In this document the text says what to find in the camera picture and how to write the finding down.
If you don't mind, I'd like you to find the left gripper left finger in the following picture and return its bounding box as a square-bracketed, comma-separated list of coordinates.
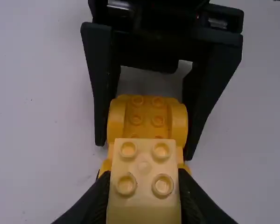
[50, 169, 112, 224]

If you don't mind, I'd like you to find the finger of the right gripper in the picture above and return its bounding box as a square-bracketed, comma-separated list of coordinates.
[181, 35, 245, 162]
[80, 22, 122, 147]

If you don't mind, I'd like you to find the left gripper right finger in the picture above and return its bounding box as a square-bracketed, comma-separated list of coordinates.
[178, 168, 245, 224]

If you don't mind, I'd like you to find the yellow toy car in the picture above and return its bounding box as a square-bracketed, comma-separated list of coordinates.
[97, 94, 193, 224]

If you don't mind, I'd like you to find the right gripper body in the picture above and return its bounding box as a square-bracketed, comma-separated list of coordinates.
[88, 0, 245, 72]

